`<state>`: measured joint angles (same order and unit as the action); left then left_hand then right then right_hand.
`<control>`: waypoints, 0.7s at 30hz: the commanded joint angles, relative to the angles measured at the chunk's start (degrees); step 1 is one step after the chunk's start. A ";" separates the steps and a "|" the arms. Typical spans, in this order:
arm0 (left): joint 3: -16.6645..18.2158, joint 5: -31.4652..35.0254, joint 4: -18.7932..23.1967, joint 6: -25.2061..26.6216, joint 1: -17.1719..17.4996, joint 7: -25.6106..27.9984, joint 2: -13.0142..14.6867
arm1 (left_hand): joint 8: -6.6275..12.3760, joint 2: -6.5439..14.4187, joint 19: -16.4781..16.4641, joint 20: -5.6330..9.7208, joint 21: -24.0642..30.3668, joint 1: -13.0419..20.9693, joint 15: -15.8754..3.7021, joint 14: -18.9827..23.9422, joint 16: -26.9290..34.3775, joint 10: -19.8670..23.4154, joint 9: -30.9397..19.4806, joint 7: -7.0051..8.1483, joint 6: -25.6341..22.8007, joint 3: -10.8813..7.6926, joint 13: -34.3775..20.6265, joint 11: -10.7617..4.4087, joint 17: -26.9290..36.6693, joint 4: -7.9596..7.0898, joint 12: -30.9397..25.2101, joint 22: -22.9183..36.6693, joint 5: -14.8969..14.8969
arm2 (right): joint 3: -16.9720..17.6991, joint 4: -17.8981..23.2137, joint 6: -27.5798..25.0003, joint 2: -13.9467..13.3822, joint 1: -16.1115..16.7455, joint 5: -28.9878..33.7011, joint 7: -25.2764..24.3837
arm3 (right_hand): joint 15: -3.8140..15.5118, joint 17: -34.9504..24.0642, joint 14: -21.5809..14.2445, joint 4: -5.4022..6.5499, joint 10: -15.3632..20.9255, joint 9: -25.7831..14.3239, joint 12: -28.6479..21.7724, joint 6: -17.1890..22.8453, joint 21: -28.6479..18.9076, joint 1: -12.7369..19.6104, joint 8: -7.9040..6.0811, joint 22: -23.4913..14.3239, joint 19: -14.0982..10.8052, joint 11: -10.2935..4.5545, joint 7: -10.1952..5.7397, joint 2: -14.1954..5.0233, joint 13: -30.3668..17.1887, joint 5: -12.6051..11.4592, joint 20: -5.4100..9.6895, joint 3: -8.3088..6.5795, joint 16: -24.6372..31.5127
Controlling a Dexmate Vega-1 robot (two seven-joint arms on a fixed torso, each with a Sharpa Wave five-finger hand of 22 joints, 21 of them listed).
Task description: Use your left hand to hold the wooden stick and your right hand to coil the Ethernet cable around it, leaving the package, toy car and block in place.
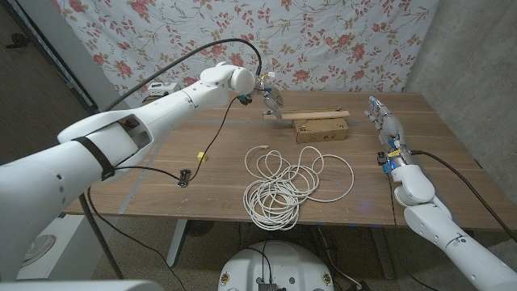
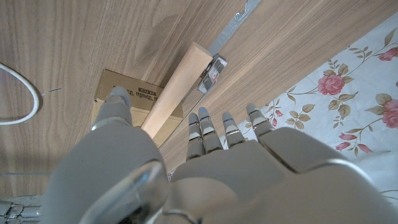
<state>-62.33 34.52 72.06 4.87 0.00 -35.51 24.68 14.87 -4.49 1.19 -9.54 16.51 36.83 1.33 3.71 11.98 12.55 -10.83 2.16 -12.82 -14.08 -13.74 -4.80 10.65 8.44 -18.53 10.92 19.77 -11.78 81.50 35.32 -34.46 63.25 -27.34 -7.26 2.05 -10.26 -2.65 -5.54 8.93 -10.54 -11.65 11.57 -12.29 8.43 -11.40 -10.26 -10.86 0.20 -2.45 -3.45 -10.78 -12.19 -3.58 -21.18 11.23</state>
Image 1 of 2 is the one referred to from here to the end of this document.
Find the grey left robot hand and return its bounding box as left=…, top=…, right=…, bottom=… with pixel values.
left=255, top=83, right=285, bottom=120

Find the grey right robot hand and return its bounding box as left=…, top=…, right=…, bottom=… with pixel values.
left=364, top=95, right=407, bottom=147

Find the long wooden stick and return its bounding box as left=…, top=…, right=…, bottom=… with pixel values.
left=263, top=109, right=351, bottom=121

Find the white Ethernet cable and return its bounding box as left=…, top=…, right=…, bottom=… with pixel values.
left=242, top=144, right=355, bottom=232

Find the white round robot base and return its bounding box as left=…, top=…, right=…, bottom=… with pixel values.
left=217, top=240, right=335, bottom=291

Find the brown cardboard package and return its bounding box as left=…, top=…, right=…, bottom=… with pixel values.
left=292, top=116, right=350, bottom=145

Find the floral backdrop cloth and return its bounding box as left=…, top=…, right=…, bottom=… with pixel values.
left=50, top=0, right=441, bottom=102

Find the white power strip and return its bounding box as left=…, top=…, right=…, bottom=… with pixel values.
left=146, top=82, right=181, bottom=98

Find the grey table leg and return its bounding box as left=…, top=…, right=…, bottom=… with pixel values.
left=370, top=226, right=396, bottom=280

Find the dark round fan grille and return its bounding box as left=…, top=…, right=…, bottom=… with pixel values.
left=184, top=220, right=216, bottom=238

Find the white table leg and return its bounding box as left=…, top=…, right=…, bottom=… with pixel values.
left=165, top=219, right=189, bottom=268

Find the white floor platform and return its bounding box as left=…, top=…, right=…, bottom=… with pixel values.
left=15, top=213, right=100, bottom=280

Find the black floor object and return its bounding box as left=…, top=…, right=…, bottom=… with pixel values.
left=5, top=32, right=32, bottom=50

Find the white robot torso edge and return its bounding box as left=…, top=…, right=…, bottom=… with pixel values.
left=0, top=279, right=165, bottom=291

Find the white round disc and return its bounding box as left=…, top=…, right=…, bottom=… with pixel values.
left=22, top=234, right=57, bottom=268

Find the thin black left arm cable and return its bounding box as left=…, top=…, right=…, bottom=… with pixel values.
left=86, top=95, right=240, bottom=291

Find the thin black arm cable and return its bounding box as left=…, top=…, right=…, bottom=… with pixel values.
left=86, top=95, right=240, bottom=291
left=386, top=172, right=440, bottom=291

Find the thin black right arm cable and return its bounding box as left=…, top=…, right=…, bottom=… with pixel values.
left=386, top=172, right=440, bottom=291

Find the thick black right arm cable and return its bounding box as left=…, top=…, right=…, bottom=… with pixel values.
left=410, top=150, right=517, bottom=243

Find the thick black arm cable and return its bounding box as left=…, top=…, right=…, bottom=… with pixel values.
left=410, top=150, right=517, bottom=243
left=78, top=38, right=263, bottom=280

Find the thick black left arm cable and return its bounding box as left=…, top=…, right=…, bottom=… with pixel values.
left=78, top=38, right=263, bottom=280

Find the white floor cable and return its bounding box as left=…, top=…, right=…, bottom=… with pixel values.
left=316, top=225, right=361, bottom=289

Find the black left arm strap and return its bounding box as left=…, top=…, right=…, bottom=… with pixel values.
left=72, top=136, right=116, bottom=182

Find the dark baseboard rail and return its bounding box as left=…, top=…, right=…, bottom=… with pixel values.
left=6, top=0, right=100, bottom=115

